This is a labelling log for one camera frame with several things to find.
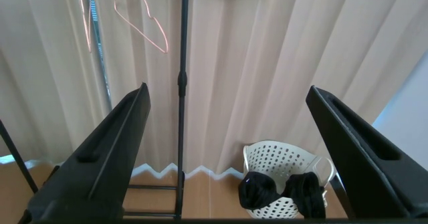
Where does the white laundry basket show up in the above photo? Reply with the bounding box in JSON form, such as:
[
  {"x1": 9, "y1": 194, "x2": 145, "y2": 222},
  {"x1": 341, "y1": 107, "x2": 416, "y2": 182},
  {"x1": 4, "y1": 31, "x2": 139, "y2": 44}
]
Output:
[{"x1": 242, "y1": 140, "x2": 337, "y2": 220}]

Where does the beige curtain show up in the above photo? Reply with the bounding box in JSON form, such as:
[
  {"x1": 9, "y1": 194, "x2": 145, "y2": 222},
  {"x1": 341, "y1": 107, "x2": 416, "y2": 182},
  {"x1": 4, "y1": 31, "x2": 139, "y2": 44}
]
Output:
[{"x1": 0, "y1": 0, "x2": 428, "y2": 181}]

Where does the pink clothes hanger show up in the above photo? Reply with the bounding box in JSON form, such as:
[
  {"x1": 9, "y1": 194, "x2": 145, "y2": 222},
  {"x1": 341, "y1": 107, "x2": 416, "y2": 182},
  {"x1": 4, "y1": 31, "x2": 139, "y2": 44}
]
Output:
[
  {"x1": 79, "y1": 0, "x2": 94, "y2": 53},
  {"x1": 113, "y1": 0, "x2": 169, "y2": 55}
]

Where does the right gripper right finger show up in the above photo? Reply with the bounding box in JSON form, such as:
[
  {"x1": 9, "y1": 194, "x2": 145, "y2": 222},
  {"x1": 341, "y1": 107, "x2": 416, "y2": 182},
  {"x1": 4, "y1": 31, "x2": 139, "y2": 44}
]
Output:
[{"x1": 305, "y1": 85, "x2": 428, "y2": 219}]

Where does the heap of clothes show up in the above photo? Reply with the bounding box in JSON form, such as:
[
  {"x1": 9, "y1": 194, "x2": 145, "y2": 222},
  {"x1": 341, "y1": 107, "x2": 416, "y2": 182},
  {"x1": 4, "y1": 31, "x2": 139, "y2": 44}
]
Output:
[{"x1": 237, "y1": 171, "x2": 328, "y2": 219}]

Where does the black clothes rack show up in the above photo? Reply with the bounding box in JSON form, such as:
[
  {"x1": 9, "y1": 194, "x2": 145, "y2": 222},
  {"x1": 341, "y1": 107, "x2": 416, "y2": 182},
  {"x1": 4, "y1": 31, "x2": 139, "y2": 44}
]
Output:
[{"x1": 0, "y1": 0, "x2": 191, "y2": 220}]

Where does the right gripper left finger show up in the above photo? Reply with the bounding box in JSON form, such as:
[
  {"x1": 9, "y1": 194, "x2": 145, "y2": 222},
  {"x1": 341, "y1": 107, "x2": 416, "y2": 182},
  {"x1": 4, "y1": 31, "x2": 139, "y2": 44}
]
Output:
[{"x1": 27, "y1": 82, "x2": 152, "y2": 220}]

